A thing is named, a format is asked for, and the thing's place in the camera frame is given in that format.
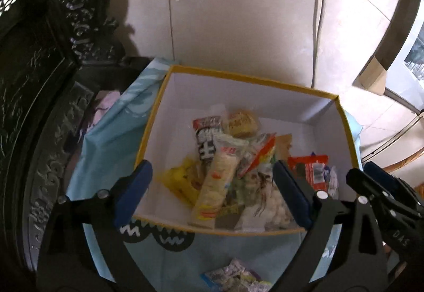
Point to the orange white snack packet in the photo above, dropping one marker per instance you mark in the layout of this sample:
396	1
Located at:
260	149

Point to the dark carved wooden cabinet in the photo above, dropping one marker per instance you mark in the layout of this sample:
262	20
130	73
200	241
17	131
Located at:
56	57

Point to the grey purple snack packet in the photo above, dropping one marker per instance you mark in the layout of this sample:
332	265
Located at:
235	277

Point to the framed picture on floor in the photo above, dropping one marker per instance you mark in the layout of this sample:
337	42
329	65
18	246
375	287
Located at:
394	48

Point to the red black snack packet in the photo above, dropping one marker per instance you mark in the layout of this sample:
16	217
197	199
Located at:
314	169

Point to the small yellow snack packet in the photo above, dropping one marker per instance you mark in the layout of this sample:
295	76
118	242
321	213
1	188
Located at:
185	181

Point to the white rice cracker packet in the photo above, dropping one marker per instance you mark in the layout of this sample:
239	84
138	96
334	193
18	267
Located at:
220	174

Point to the yellow cardboard box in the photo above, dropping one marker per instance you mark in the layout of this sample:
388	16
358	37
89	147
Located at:
305	121

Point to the white patterned snack packet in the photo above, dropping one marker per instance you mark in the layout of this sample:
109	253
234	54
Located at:
263	206

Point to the red white black packet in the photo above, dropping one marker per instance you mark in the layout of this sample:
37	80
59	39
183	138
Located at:
205	130

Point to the cardboard corner protector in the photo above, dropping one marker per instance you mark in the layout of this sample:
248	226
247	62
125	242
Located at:
372	78

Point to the light blue tablecloth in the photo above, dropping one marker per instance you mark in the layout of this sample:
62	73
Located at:
172	260

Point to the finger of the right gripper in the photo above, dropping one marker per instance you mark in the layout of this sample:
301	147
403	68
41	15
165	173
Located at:
364	185
388	181

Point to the orange biscuit packet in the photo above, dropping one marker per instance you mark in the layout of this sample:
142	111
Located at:
242	124

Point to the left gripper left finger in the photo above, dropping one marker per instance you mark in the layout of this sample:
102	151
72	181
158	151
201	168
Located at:
65	262

